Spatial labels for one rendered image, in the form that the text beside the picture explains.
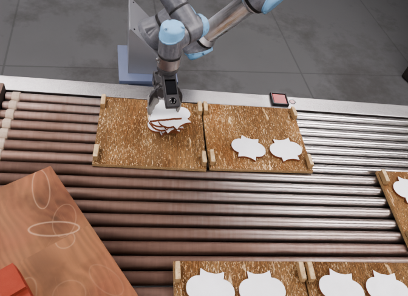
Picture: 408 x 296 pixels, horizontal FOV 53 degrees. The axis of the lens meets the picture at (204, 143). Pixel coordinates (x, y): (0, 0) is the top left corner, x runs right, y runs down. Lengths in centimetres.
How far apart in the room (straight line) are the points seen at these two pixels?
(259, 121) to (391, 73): 265
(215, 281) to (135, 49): 106
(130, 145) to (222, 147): 35
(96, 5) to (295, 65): 190
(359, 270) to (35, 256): 99
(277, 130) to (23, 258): 107
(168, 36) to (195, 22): 13
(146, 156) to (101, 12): 263
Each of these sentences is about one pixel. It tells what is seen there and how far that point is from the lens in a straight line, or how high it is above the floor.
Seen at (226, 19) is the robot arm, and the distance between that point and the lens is 171.
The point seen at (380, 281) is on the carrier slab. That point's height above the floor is 95.
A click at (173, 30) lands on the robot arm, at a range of 128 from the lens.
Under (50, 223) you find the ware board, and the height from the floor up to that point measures 104.
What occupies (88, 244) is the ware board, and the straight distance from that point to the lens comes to 122.
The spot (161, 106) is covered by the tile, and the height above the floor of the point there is 107.
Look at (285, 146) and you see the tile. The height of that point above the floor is 95.
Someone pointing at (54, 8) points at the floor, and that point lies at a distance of 407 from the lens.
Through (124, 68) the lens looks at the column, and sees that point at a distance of 199.
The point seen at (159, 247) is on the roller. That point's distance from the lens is 135.
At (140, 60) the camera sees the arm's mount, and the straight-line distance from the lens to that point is 192.
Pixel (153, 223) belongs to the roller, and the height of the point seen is 91.
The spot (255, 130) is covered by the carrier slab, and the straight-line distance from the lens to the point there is 171.
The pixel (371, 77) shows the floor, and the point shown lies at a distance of 409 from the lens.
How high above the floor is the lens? 212
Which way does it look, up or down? 47 degrees down
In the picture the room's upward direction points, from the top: 14 degrees clockwise
